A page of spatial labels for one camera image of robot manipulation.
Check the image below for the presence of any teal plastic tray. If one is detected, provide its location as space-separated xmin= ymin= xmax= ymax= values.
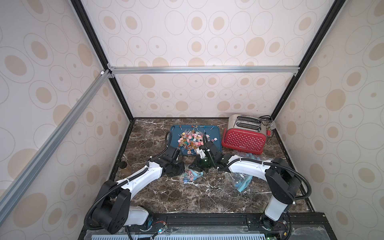
xmin=169 ymin=125 xmax=222 ymax=156

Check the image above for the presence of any candy ziploc bag front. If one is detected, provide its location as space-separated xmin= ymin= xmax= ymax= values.
xmin=230 ymin=173 xmax=253 ymax=193

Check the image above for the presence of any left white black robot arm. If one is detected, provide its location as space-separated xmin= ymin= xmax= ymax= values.
xmin=84 ymin=146 xmax=185 ymax=234

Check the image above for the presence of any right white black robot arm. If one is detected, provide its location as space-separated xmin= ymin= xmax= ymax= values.
xmin=189 ymin=143 xmax=312 ymax=228

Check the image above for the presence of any poured candy pile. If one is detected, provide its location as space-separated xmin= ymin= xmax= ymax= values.
xmin=172 ymin=125 xmax=218 ymax=156

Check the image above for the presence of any red silver toaster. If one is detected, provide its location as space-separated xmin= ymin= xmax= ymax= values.
xmin=222 ymin=114 xmax=267 ymax=155

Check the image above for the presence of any brown spice jar black cap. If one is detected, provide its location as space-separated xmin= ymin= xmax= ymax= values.
xmin=119 ymin=161 xmax=133 ymax=177

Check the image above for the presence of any toaster black power cable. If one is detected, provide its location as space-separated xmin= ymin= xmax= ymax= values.
xmin=258 ymin=115 xmax=277 ymax=139

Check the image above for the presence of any horizontal aluminium frame bar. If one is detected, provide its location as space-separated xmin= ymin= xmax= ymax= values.
xmin=111 ymin=66 xmax=300 ymax=75

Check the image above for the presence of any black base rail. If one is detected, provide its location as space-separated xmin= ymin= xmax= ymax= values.
xmin=79 ymin=212 xmax=337 ymax=240

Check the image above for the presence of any left slanted aluminium frame bar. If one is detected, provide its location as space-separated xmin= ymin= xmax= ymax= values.
xmin=1 ymin=70 xmax=111 ymax=224

